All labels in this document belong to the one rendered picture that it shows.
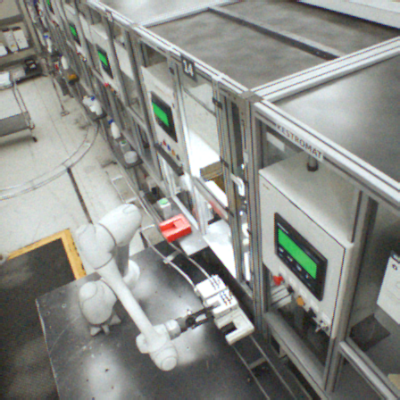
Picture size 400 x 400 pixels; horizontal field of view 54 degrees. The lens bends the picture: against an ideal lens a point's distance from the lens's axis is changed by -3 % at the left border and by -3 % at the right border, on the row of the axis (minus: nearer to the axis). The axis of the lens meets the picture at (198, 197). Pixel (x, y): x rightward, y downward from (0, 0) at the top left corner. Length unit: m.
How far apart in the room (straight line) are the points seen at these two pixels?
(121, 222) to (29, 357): 1.84
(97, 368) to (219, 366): 0.64
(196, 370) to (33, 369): 1.51
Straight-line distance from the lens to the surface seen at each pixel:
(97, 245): 1.75
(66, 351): 2.44
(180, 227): 2.39
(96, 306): 2.27
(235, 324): 2.06
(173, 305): 2.39
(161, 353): 1.83
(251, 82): 1.44
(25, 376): 3.32
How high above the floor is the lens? 2.61
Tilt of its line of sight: 40 degrees down
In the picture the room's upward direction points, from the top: 10 degrees counter-clockwise
